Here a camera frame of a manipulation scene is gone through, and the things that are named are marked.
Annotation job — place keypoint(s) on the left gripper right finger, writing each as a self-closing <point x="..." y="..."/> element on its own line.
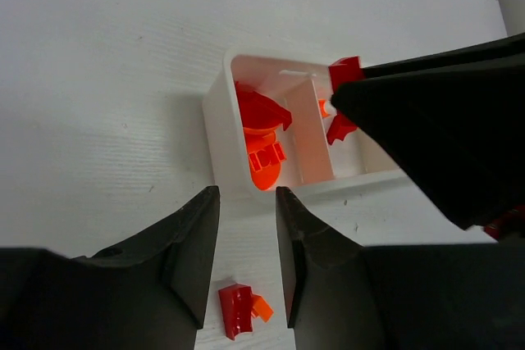
<point x="341" y="295"/>

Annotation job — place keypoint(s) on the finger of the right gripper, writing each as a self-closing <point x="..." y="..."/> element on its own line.
<point x="453" y="122"/>

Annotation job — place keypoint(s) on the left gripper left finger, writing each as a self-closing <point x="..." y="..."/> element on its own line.
<point x="149" y="291"/>

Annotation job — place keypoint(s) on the small orange lego pieces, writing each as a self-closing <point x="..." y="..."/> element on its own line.
<point x="261" y="309"/>

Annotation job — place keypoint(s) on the small red lego brick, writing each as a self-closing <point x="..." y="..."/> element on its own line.
<point x="236" y="307"/>

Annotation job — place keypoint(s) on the red slope lego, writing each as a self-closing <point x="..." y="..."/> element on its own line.
<point x="340" y="127"/>

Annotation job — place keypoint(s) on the red lego piece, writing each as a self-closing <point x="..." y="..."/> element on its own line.
<point x="345" y="70"/>

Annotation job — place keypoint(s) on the orange round lego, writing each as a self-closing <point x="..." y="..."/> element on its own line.
<point x="267" y="156"/>
<point x="266" y="178"/>

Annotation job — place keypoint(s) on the dark red lego cluster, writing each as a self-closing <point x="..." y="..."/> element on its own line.
<point x="259" y="112"/>

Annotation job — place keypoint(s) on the white three-compartment tray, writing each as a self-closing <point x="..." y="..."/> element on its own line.
<point x="302" y="85"/>

